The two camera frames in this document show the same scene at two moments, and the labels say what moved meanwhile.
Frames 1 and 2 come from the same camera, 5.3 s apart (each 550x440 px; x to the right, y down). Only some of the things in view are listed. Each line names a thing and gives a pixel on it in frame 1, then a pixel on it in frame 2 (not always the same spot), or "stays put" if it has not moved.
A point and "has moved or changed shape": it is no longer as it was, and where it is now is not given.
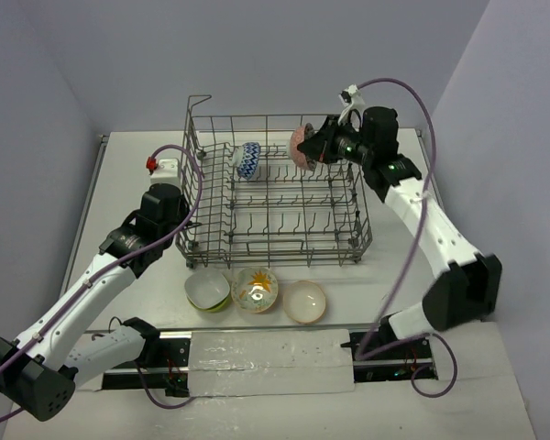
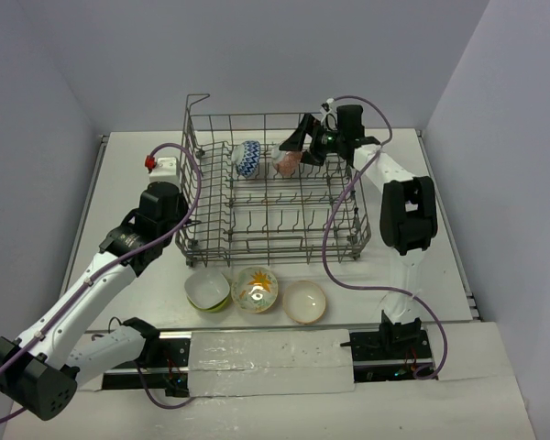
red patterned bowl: x=302 y=134 has moved or changed shape
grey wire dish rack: x=243 y=203 stays put
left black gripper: x=180 y=213 stays put
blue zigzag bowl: x=246 y=159 stays put
